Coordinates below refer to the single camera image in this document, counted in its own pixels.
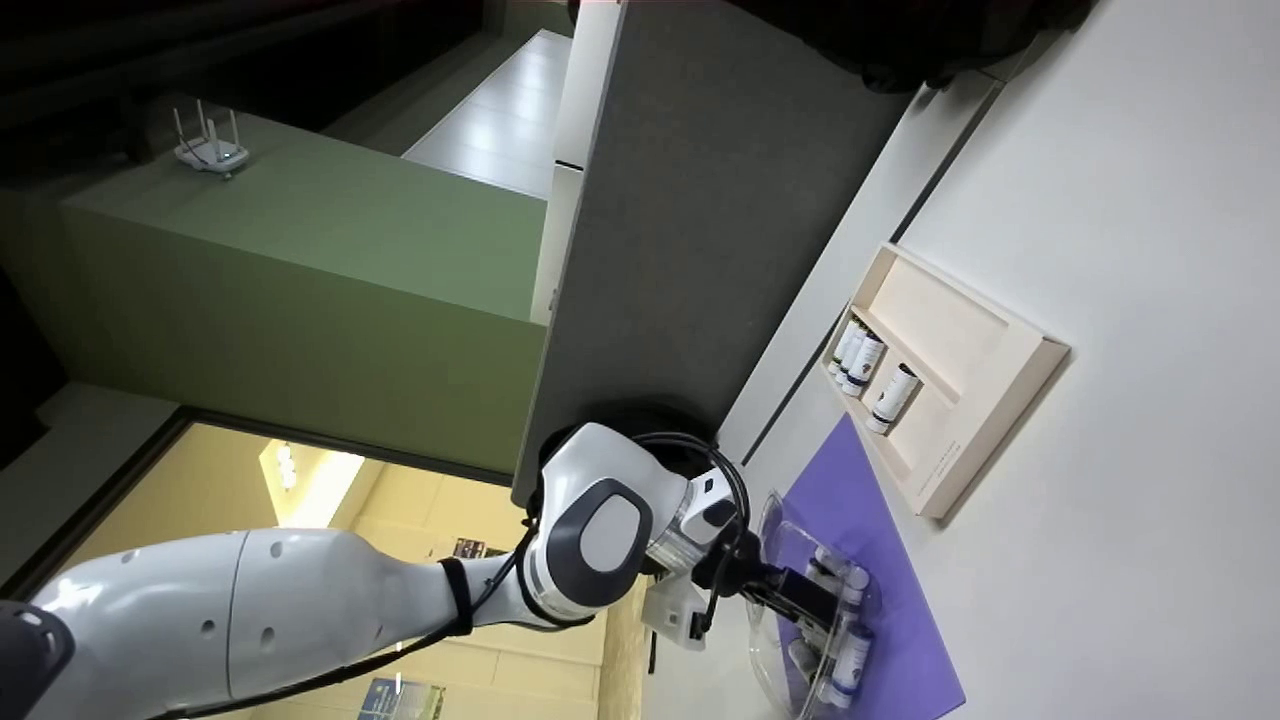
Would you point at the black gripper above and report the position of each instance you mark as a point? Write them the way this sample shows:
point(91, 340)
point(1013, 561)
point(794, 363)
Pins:
point(756, 577)

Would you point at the white bottle green bands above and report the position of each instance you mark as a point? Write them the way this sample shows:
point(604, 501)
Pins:
point(827, 559)

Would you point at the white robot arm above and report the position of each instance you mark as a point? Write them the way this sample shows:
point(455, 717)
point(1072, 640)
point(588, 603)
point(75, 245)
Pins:
point(332, 622)

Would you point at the small white bottle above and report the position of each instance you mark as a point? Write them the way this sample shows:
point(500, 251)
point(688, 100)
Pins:
point(837, 699)
point(852, 656)
point(858, 581)

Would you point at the clear plastic box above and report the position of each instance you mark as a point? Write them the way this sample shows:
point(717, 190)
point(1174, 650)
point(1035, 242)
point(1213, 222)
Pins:
point(803, 665)

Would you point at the white bottle blue band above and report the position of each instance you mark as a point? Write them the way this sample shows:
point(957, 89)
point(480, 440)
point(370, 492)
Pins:
point(890, 399)
point(863, 357)

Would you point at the purple mat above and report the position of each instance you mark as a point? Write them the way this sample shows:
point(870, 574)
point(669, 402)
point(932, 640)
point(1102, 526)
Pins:
point(881, 535)

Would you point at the black backpack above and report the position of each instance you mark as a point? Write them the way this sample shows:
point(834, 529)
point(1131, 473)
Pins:
point(679, 431)

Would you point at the cream wooden tray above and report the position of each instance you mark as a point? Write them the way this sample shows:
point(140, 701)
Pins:
point(966, 374)

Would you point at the grey partition panel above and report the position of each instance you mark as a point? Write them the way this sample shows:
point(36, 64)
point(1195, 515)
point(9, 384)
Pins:
point(694, 226)

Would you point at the framed picture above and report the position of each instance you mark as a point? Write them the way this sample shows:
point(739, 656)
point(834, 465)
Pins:
point(401, 699)

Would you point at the black bag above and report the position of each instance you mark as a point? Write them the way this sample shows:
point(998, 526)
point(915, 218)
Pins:
point(923, 38)

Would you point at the green cabinet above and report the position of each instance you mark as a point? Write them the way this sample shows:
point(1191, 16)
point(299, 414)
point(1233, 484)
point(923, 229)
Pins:
point(320, 280)

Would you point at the white router with antennas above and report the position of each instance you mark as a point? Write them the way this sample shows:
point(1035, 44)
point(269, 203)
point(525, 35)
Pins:
point(206, 146)

